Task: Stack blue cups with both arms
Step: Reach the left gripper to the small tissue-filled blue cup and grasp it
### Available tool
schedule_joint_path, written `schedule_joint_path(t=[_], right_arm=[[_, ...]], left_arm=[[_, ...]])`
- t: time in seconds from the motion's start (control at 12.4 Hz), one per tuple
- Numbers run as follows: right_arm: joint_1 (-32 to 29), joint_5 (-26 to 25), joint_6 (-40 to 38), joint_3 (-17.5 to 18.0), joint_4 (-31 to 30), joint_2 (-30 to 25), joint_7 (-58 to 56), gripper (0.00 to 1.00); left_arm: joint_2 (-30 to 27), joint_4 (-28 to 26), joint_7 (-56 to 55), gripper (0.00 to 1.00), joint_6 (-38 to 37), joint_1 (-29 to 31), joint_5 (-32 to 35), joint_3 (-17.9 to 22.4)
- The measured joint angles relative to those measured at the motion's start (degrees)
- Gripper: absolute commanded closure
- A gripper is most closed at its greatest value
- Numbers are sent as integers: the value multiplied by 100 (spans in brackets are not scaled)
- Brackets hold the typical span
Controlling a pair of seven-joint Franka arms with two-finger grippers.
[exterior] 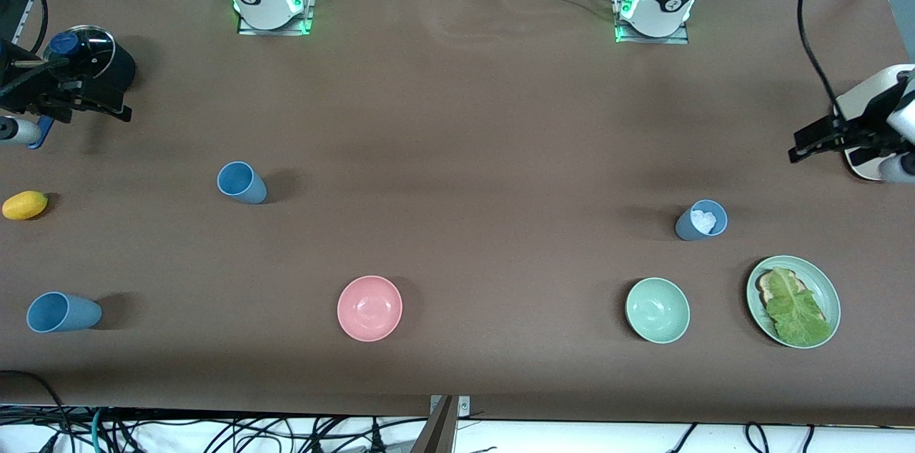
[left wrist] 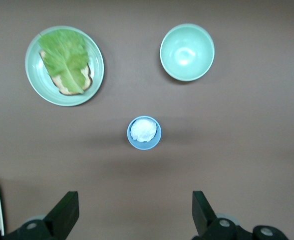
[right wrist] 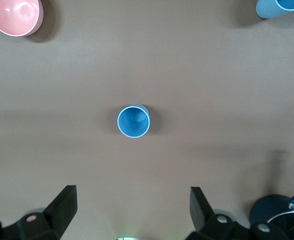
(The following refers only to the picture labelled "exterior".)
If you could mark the white cutting board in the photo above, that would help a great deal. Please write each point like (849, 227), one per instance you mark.
(854, 99)

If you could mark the pink bowl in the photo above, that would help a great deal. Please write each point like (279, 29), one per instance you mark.
(369, 309)

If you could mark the crumpled white paper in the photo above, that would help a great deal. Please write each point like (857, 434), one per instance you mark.
(703, 221)

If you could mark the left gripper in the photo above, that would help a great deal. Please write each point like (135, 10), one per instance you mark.
(860, 133)

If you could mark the blue cup holding white paper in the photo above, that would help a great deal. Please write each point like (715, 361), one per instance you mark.
(686, 228)

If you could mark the brown table cloth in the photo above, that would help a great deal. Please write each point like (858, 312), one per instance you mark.
(457, 117)

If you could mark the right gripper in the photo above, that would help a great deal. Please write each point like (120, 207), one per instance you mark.
(23, 94)

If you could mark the toast slice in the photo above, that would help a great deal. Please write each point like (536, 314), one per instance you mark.
(766, 287)

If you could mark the green bowl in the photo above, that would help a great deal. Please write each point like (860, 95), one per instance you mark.
(658, 310)

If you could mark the glass lid with blue knob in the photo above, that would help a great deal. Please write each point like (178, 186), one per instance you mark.
(93, 46)

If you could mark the green plate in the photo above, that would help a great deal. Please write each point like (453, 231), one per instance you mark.
(829, 296)

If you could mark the grey beam under table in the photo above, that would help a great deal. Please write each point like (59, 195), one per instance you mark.
(437, 431)

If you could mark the green lettuce leaf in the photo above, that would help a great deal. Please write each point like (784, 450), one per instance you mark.
(797, 310)

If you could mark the metal table edge bracket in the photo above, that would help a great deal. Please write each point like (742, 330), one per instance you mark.
(463, 406)

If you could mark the yellow lemon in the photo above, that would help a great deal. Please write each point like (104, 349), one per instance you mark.
(25, 205)

